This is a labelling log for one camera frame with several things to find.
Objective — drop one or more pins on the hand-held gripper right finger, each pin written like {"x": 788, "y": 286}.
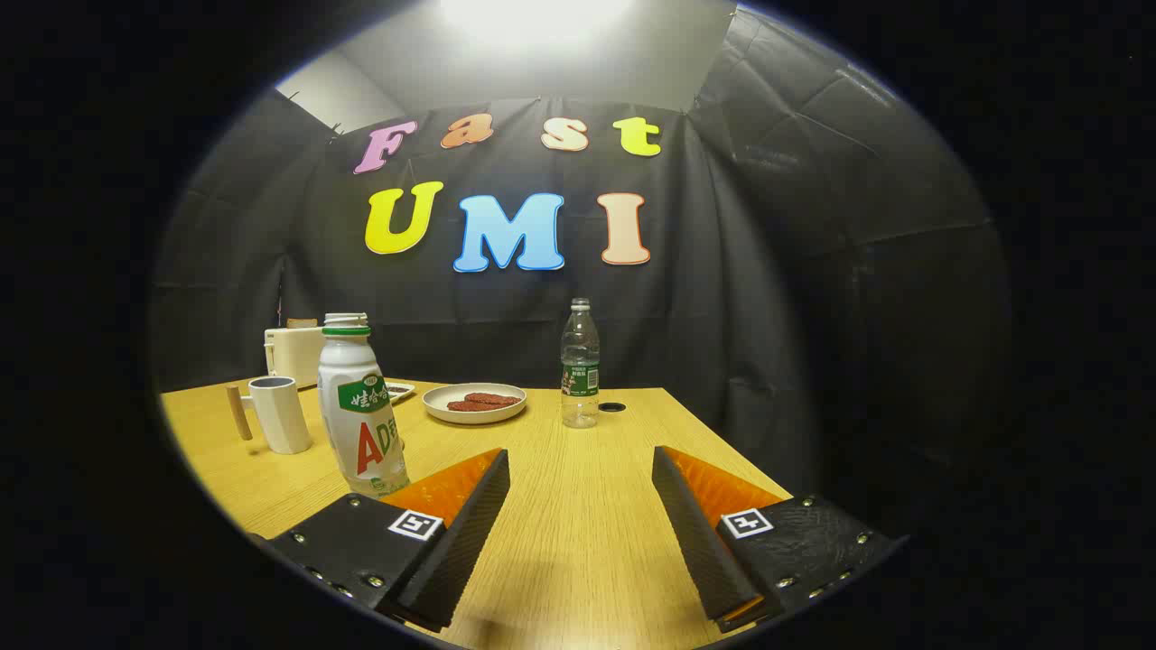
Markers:
{"x": 700, "y": 542}

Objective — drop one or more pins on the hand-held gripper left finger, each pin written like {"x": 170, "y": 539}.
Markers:
{"x": 461, "y": 551}

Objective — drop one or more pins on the white juice bottle green label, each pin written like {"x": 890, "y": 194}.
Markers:
{"x": 357, "y": 388}

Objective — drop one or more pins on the clear plastic water bottle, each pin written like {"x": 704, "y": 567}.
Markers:
{"x": 580, "y": 361}

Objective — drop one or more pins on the wooden table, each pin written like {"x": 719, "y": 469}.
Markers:
{"x": 578, "y": 506}

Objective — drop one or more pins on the brown meat patty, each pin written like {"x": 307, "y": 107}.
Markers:
{"x": 492, "y": 398}
{"x": 471, "y": 406}

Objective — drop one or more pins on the round beige plate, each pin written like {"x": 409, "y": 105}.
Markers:
{"x": 441, "y": 403}

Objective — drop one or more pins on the divided white bean dish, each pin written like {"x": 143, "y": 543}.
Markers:
{"x": 399, "y": 390}

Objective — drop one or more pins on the cream toaster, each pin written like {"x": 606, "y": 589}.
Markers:
{"x": 293, "y": 352}

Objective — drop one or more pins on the black backdrop cloth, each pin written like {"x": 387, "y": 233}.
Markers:
{"x": 768, "y": 271}

